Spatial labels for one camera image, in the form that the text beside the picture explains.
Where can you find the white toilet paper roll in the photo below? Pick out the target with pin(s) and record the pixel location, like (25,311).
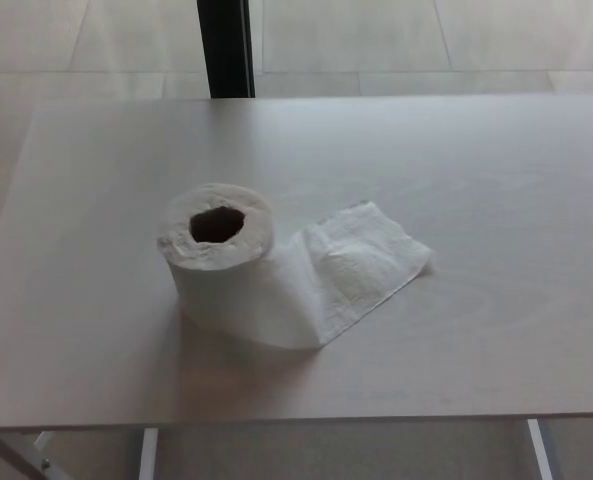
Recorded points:
(216,285)

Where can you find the white table leg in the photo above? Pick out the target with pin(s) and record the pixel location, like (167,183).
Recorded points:
(541,450)
(147,455)

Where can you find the black vertical post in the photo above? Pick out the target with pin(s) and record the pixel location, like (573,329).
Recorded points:
(226,45)

